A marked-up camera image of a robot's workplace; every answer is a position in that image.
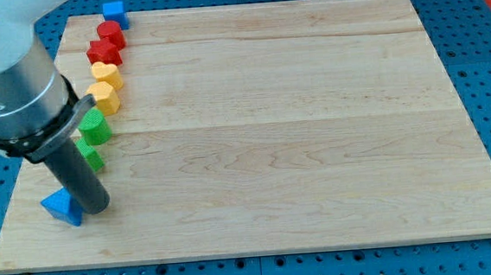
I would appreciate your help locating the green star block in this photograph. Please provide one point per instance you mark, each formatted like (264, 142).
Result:
(91, 156)

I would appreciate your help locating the light wooden board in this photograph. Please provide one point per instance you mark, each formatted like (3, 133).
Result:
(268, 129)

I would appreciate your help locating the yellow hexagon block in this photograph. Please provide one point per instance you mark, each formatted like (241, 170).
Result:
(106, 97)

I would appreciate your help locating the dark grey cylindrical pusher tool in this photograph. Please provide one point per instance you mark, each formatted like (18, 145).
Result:
(78, 178)

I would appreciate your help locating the red star block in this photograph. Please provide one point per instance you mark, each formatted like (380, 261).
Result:
(104, 51)

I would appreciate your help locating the blue cube block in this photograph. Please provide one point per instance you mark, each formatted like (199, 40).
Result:
(114, 11)

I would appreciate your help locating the red cylinder block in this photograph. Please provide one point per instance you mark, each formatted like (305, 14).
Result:
(112, 31)

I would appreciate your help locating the blue triangle block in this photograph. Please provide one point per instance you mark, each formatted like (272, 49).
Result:
(62, 206)

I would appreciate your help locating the yellow heart block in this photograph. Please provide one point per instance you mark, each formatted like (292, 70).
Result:
(108, 73)

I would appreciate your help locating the green cylinder block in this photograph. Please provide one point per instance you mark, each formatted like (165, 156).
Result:
(94, 128)

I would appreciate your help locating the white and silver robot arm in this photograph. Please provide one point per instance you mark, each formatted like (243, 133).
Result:
(38, 108)

